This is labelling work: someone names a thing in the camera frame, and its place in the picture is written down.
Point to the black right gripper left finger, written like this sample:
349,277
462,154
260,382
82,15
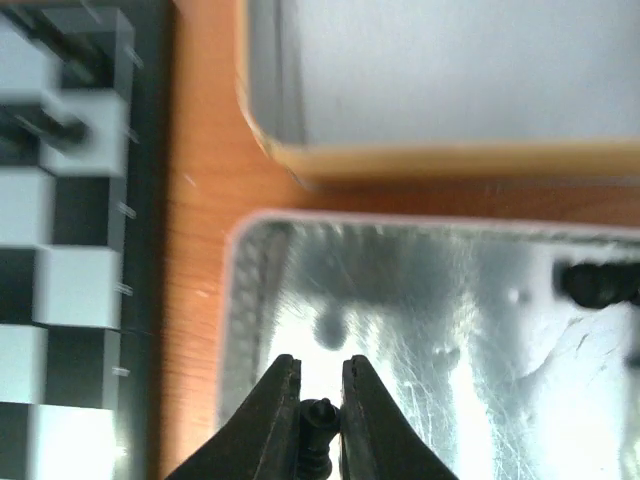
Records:
261,439

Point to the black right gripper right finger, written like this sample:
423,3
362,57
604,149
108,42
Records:
377,441

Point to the black chess piece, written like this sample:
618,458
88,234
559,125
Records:
319,424
23,123

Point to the black chess pieces in tin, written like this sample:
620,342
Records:
597,286

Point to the black chess piece on board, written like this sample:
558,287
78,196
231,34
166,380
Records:
23,123

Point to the pink metal tin base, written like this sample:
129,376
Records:
502,375

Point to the gold metal tin lid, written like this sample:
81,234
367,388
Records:
343,92

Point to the black white chessboard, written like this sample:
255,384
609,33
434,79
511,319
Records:
82,232

